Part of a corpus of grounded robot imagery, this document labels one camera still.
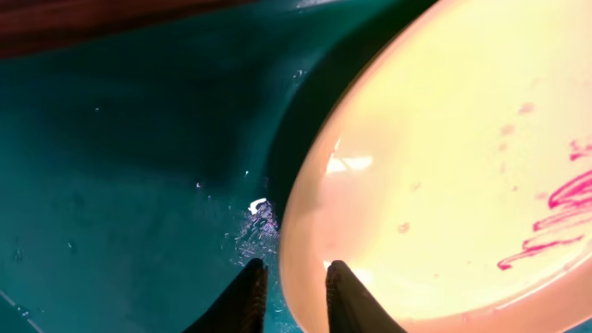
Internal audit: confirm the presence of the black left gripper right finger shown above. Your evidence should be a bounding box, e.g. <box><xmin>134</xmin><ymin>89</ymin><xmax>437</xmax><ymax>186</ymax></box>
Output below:
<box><xmin>326</xmin><ymin>260</ymin><xmax>406</xmax><ymax>333</ymax></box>

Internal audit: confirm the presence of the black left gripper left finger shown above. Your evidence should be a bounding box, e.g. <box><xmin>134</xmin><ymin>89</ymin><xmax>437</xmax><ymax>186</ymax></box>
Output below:
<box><xmin>183</xmin><ymin>258</ymin><xmax>268</xmax><ymax>333</ymax></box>

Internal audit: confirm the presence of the teal plastic tray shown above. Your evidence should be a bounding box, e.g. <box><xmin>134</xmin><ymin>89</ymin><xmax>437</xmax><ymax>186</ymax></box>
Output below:
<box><xmin>1</xmin><ymin>1</ymin><xmax>438</xmax><ymax>332</ymax></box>

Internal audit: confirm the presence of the small yellow plate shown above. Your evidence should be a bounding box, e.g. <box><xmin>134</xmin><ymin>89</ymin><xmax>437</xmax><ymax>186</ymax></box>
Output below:
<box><xmin>279</xmin><ymin>0</ymin><xmax>591</xmax><ymax>332</ymax></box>

